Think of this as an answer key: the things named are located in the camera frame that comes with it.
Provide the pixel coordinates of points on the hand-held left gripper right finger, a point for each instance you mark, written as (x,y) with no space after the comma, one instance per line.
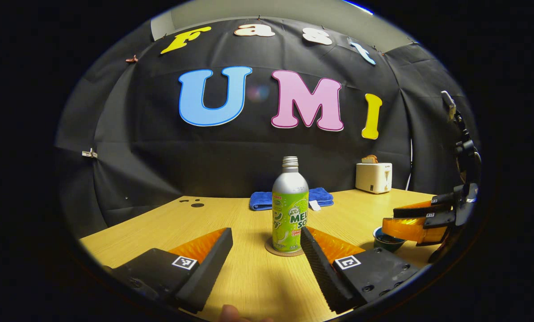
(320,273)

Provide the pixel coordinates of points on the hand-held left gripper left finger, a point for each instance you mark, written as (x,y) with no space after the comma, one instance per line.
(208,268)

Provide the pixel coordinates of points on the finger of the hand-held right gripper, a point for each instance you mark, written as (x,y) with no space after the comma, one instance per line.
(421,211)
(409,230)

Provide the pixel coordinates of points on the brown round coaster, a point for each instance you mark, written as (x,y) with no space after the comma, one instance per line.
(269,247)

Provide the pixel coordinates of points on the silver green water bottle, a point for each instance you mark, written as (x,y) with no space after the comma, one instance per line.
(289,188)

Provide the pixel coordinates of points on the white toaster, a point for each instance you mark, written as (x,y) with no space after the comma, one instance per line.
(372,177)

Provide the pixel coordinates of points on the toast slice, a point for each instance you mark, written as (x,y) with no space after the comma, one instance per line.
(369,159)

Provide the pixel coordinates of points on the blue folded towel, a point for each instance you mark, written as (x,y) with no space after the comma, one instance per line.
(260,200)

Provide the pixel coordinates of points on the black backdrop cloth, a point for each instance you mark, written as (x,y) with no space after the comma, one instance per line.
(159,147)

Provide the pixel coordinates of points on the silver metal clip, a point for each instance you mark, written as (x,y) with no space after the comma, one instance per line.
(89,154)

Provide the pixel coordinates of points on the copper clip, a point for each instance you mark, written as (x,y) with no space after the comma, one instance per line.
(132,59)

